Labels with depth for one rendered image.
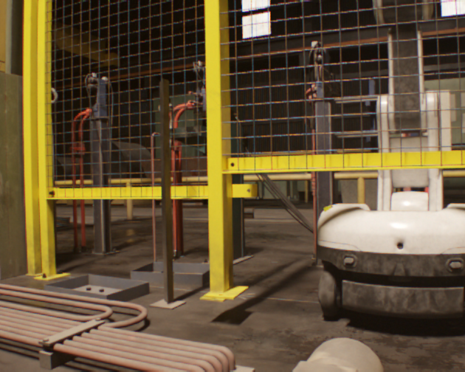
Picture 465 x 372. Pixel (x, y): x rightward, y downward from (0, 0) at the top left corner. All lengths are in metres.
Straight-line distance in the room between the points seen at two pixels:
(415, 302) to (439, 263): 0.13
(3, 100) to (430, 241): 1.99
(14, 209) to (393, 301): 1.82
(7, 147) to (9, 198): 0.25
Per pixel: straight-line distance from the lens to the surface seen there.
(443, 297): 1.36
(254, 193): 1.73
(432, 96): 1.78
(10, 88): 2.47
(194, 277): 2.01
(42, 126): 2.35
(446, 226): 1.34
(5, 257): 2.41
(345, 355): 0.55
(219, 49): 1.49
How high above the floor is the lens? 0.45
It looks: 2 degrees down
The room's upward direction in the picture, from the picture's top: 1 degrees counter-clockwise
